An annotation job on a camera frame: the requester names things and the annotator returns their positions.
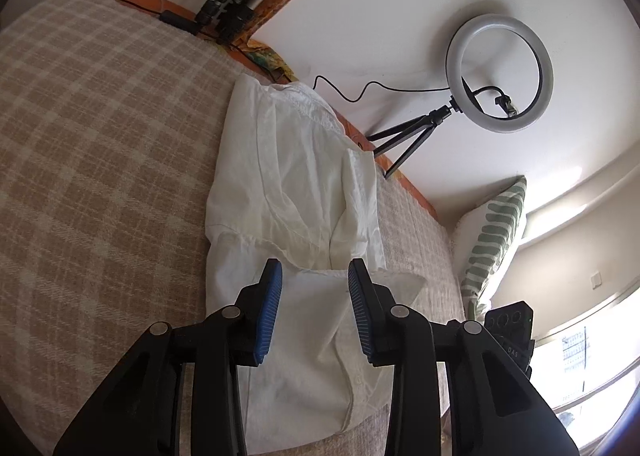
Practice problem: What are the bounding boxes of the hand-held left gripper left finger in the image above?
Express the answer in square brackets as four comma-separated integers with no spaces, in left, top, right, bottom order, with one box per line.
[52,259,283,456]

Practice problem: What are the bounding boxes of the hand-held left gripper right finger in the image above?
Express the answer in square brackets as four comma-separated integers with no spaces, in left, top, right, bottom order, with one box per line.
[347,259,581,456]

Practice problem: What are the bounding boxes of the white long-sleeved shirt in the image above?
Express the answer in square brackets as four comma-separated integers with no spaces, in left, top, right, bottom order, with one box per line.
[205,74,428,442]

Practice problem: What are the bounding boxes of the window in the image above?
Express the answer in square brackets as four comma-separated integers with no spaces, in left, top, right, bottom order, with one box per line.
[530,286,640,419]

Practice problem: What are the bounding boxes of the green and white patterned cushion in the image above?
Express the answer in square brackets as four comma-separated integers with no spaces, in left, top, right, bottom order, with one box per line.
[452,175,528,318]

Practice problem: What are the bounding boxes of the small black tripod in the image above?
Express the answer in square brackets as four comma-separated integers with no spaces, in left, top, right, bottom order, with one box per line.
[365,104,458,179]

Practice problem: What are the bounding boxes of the beige checked blanket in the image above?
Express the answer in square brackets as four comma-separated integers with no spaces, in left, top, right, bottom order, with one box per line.
[0,0,463,456]

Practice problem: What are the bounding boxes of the black ring light cable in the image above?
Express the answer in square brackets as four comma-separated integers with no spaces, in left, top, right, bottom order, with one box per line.
[313,76,453,103]

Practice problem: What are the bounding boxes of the black cable with adapter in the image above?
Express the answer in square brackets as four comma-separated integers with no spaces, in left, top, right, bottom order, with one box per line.
[105,0,199,36]

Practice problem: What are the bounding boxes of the white ring light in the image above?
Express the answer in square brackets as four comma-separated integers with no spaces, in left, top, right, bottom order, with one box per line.
[446,13,555,133]

